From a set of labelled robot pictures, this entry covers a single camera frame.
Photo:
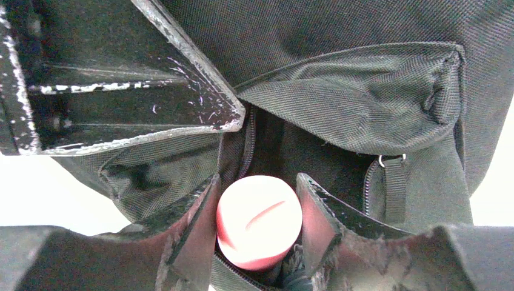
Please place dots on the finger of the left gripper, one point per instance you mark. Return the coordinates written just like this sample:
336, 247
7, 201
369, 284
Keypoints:
84, 77

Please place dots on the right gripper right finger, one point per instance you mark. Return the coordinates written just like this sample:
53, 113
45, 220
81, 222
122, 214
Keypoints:
347, 250

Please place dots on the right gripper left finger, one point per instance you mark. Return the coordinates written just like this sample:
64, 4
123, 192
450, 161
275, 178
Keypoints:
170, 250

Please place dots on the pink glitter bottle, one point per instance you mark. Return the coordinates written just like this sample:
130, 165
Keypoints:
258, 220

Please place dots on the black student backpack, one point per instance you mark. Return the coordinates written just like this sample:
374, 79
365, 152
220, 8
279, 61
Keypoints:
390, 106

